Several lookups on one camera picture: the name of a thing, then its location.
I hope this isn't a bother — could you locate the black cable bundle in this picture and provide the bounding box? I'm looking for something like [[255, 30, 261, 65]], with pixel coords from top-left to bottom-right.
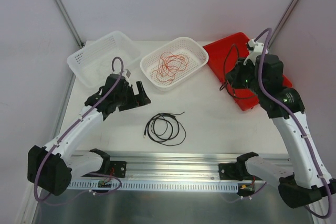
[[143, 111, 187, 146]]

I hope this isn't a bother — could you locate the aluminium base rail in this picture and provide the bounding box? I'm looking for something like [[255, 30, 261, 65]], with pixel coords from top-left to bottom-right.
[[70, 150, 292, 183]]

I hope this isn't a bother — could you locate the left aluminium frame post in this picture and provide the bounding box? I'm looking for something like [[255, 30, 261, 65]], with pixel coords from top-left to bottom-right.
[[53, 0, 85, 48]]

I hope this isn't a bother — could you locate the white perforated oval basket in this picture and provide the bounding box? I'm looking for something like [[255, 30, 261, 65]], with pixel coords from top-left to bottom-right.
[[140, 37, 209, 91]]

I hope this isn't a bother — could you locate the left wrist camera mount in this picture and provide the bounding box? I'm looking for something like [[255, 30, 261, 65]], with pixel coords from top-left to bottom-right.
[[121, 69, 131, 82]]

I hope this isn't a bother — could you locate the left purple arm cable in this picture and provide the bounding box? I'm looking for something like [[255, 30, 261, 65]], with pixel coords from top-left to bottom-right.
[[33, 57, 124, 203]]

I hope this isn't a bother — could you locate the aluminium frame post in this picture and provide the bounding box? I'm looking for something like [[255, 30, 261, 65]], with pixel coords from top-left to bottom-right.
[[268, 0, 300, 48], [53, 0, 85, 48]]

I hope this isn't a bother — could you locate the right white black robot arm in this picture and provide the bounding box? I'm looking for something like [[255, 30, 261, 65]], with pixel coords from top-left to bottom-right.
[[225, 54, 335, 208]]

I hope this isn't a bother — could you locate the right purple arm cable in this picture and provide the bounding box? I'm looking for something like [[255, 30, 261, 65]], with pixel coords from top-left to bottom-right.
[[253, 28, 332, 219]]

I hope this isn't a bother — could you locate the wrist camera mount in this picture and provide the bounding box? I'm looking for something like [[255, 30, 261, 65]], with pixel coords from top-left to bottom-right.
[[121, 69, 131, 82], [243, 39, 265, 66]]

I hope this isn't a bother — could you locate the translucent white rectangular basket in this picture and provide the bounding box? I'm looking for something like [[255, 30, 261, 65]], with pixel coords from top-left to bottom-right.
[[67, 31, 141, 89]]

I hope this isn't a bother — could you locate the white slotted cable duct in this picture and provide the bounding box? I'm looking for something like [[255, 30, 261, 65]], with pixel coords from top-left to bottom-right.
[[68, 179, 238, 193]]

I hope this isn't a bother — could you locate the right aluminium frame post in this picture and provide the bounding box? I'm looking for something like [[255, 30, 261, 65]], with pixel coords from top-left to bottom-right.
[[268, 0, 300, 48]]

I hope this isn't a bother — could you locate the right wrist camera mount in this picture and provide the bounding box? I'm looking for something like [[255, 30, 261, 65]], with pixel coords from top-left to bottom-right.
[[243, 39, 265, 66]]

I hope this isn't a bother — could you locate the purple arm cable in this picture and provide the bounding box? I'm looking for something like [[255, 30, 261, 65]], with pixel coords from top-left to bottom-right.
[[33, 57, 124, 203], [253, 28, 332, 219]]

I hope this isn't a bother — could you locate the red plastic tray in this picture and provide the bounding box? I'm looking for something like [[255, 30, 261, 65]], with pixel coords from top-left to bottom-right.
[[202, 31, 293, 112]]

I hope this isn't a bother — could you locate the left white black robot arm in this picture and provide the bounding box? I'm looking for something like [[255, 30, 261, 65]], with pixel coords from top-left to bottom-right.
[[27, 74, 151, 196]]

